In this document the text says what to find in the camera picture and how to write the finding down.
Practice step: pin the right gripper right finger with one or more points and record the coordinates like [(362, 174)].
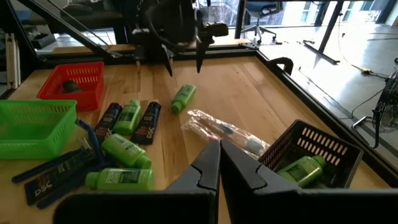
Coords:
[(280, 205)]

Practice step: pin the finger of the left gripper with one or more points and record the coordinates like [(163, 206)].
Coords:
[(200, 56), (168, 60)]

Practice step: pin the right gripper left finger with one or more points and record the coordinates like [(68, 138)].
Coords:
[(186, 205)]

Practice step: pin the black tube red print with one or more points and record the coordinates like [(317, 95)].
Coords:
[(71, 87), (146, 124), (107, 123)]

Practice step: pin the black plastic basket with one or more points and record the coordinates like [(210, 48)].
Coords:
[(348, 168)]

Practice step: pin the office chair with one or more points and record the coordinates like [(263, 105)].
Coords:
[(262, 7)]

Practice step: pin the red plastic basket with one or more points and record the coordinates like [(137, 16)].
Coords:
[(90, 99)]

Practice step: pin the black desk leg stand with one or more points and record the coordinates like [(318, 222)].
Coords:
[(329, 28)]

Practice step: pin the black floor fan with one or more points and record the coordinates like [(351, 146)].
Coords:
[(388, 109)]

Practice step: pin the green plastic basket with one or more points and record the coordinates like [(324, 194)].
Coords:
[(37, 143)]

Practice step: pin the pale board stack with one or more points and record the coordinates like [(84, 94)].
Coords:
[(12, 62)]

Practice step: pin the black metal rig frame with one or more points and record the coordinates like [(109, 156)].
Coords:
[(233, 51)]

